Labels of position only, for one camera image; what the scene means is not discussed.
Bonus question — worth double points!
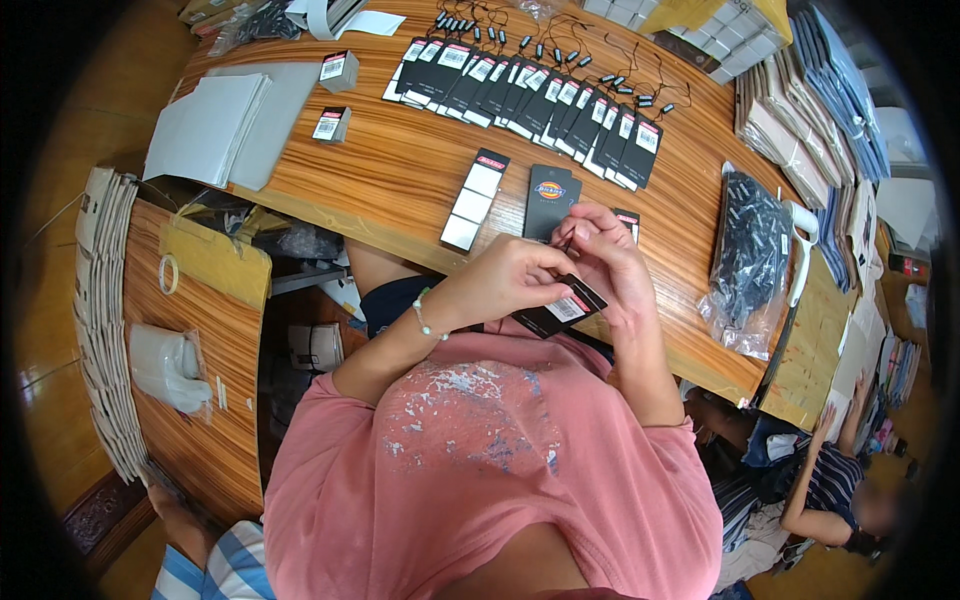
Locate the person's left hand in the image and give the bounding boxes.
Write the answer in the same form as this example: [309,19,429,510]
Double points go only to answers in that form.
[442,233,580,328]

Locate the person's right hand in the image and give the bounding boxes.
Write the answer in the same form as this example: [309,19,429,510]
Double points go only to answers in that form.
[550,200,663,333]

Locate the black hang tag white label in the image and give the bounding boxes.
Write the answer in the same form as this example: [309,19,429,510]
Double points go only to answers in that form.
[511,273,609,341]

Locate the small black tag red header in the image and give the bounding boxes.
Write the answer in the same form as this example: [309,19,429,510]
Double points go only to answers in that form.
[612,207,642,246]

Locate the white sticker strip black header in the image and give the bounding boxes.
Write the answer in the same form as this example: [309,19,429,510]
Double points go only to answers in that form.
[439,147,512,255]

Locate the black hang tag colourful logo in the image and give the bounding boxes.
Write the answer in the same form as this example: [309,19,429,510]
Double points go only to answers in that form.
[522,163,584,243]

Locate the person's legs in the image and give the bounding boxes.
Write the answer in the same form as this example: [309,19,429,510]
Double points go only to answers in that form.
[344,238,447,340]

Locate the clutter under table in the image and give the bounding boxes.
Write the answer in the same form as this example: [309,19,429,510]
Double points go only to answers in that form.
[253,207,370,391]

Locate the row of black labelled tags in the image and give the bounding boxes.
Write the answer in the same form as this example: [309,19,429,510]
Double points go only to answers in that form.
[381,35,666,194]

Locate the person's body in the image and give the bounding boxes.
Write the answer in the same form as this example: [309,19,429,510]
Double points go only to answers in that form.
[262,321,726,600]

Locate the yellow cardboard sheet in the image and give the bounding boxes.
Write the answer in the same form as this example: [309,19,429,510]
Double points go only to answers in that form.
[756,246,861,434]

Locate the small stack of tags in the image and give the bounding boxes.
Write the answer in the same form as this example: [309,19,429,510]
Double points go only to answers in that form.
[318,49,360,95]
[311,105,353,145]

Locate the stacks of folded clothes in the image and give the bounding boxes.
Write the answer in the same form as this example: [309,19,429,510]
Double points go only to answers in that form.
[733,6,894,295]

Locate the grey card sheet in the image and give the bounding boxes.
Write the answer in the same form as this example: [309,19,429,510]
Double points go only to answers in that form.
[204,60,324,193]

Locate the heap of clothes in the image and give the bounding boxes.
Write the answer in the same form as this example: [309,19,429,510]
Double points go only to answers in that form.
[708,420,815,597]

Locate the white folded papers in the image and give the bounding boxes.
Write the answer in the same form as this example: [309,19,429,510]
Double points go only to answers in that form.
[284,0,408,43]

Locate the stack of white paper sheets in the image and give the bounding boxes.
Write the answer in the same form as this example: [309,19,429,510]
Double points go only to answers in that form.
[141,72,274,189]

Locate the white plastic bag bundle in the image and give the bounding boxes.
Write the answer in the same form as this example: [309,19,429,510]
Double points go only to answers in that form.
[128,321,216,419]

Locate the wooden side cabinet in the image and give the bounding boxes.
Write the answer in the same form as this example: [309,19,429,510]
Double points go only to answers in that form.
[122,198,273,528]

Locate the clear bag with dark items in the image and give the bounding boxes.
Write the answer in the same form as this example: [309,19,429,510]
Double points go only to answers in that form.
[207,0,303,58]

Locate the stack of flat cartons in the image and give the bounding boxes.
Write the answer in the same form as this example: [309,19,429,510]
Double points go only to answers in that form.
[72,165,153,486]

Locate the brown cardboard boxes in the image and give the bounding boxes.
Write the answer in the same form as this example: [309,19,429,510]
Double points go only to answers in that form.
[177,0,252,39]

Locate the pearl bead bracelet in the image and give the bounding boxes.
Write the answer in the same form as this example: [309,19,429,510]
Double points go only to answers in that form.
[411,288,452,343]

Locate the plastic bag of black strings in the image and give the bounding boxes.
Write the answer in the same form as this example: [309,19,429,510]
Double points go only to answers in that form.
[696,160,795,363]

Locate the white handled scissors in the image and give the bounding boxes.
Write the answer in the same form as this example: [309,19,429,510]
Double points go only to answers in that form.
[780,198,821,309]

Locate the group of black string fasteners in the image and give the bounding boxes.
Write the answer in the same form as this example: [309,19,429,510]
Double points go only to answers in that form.
[429,6,693,121]

